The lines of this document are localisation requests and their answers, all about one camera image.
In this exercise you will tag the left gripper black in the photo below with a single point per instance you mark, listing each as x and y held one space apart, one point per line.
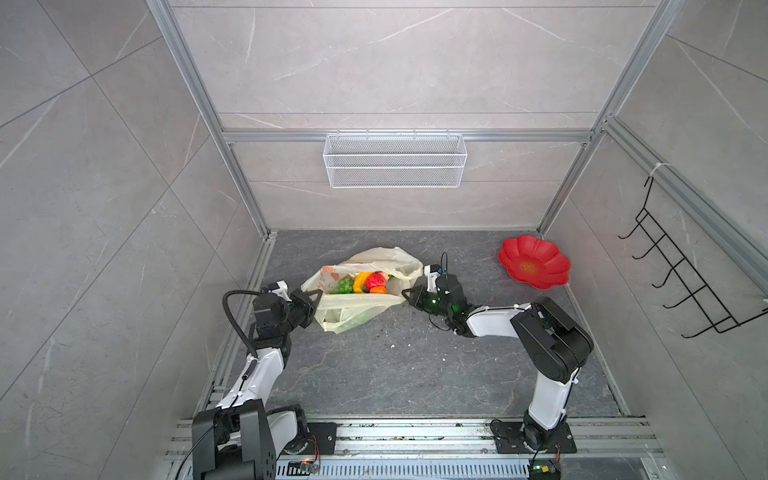
308 308

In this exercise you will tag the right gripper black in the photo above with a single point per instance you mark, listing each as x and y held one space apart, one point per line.
421 293

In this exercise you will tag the cream translucent plastic bag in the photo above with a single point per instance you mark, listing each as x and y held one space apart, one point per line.
340 313

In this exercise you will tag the red flower-shaped plastic plate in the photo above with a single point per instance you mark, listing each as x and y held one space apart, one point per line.
535 262

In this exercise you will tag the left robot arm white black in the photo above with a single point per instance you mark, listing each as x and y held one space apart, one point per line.
240 438

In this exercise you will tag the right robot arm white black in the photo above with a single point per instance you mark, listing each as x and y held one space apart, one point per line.
557 346

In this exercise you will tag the fake yellow banana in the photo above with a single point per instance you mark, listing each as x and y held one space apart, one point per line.
359 285

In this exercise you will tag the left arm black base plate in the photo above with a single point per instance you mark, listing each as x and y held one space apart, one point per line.
321 438

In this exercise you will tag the white wire mesh basket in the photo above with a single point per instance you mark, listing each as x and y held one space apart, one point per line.
368 161

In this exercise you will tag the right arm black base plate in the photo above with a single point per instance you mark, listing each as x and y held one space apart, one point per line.
510 438

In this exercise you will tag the aluminium rail frame front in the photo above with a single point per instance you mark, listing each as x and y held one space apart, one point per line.
463 448

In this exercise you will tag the black wire hook rack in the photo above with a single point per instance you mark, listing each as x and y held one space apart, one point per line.
680 267

